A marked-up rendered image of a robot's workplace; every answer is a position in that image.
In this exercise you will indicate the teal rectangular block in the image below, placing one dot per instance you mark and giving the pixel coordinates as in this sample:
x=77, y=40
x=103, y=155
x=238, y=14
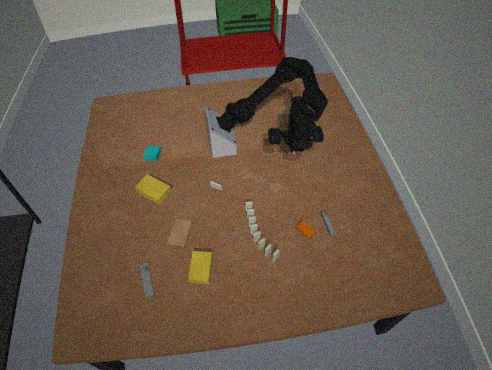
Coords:
x=152, y=153

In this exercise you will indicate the orange flat block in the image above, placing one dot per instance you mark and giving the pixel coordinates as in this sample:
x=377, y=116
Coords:
x=306, y=230

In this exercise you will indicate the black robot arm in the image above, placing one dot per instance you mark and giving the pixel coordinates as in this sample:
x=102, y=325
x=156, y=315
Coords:
x=301, y=116

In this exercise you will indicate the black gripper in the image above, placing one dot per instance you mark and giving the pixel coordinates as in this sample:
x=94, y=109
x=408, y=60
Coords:
x=275, y=135

